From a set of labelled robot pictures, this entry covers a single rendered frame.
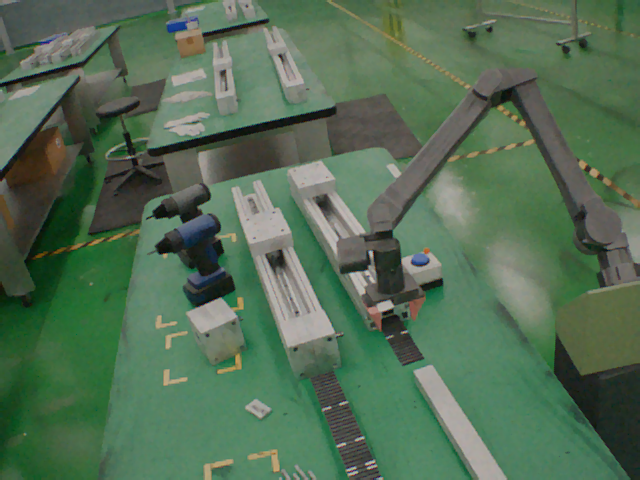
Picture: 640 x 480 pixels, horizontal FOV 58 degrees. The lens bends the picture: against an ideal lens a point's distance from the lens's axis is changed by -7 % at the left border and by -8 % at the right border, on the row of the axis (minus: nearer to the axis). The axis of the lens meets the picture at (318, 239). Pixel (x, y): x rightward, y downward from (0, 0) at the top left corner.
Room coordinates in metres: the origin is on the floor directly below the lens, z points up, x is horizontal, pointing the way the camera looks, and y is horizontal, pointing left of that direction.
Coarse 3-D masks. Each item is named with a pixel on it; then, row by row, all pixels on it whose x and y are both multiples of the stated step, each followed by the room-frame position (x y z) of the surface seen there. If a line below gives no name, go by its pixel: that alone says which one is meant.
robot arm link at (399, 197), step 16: (480, 80) 1.23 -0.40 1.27; (496, 80) 1.22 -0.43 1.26; (464, 96) 1.25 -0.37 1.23; (480, 96) 1.22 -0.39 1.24; (464, 112) 1.22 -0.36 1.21; (480, 112) 1.21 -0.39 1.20; (448, 128) 1.20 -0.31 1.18; (464, 128) 1.19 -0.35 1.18; (432, 144) 1.18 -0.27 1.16; (448, 144) 1.18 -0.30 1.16; (416, 160) 1.17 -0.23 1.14; (432, 160) 1.16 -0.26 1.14; (448, 160) 1.18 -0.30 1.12; (400, 176) 1.15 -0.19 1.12; (416, 176) 1.14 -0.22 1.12; (432, 176) 1.15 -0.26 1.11; (384, 192) 1.13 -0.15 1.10; (400, 192) 1.12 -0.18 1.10; (416, 192) 1.12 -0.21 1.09; (368, 208) 1.11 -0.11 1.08; (400, 208) 1.09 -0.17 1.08
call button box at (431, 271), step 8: (408, 256) 1.29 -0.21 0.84; (432, 256) 1.27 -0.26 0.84; (408, 264) 1.25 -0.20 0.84; (424, 264) 1.24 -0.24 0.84; (432, 264) 1.23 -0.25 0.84; (440, 264) 1.23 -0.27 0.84; (408, 272) 1.23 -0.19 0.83; (416, 272) 1.21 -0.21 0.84; (424, 272) 1.22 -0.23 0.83; (432, 272) 1.22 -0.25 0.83; (440, 272) 1.22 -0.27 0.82; (416, 280) 1.21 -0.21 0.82; (424, 280) 1.22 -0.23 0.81; (432, 280) 1.22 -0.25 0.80; (440, 280) 1.22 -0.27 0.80; (424, 288) 1.21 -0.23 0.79; (432, 288) 1.22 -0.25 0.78
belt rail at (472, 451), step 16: (432, 368) 0.91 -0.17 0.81; (416, 384) 0.90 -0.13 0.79; (432, 384) 0.87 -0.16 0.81; (432, 400) 0.82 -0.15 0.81; (448, 400) 0.82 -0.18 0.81; (448, 416) 0.78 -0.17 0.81; (464, 416) 0.77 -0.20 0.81; (448, 432) 0.75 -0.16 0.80; (464, 432) 0.73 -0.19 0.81; (464, 448) 0.69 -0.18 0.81; (480, 448) 0.69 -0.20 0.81; (480, 464) 0.65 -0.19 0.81; (496, 464) 0.65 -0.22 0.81
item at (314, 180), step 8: (296, 168) 1.82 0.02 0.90; (304, 168) 1.81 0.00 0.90; (312, 168) 1.80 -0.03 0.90; (320, 168) 1.78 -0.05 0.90; (296, 176) 1.76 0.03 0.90; (304, 176) 1.75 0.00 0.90; (312, 176) 1.74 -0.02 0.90; (320, 176) 1.72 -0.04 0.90; (328, 176) 1.71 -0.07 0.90; (296, 184) 1.71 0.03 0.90; (304, 184) 1.69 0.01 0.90; (312, 184) 1.68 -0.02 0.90; (320, 184) 1.68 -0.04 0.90; (328, 184) 1.68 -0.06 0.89; (304, 192) 1.67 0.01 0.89; (312, 192) 1.68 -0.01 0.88; (320, 192) 1.68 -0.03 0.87; (328, 192) 1.68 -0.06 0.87; (320, 200) 1.70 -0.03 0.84
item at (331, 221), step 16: (288, 176) 1.88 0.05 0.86; (304, 208) 1.68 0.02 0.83; (320, 208) 1.65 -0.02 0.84; (336, 208) 1.58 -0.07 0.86; (320, 224) 1.50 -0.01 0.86; (336, 224) 1.53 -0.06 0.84; (352, 224) 1.46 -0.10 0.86; (320, 240) 1.51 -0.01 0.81; (336, 240) 1.39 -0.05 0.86; (336, 256) 1.33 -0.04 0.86; (336, 272) 1.36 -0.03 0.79; (368, 272) 1.26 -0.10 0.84; (352, 288) 1.21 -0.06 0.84; (384, 304) 1.14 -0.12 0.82; (400, 304) 1.12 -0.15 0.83; (368, 320) 1.11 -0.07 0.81
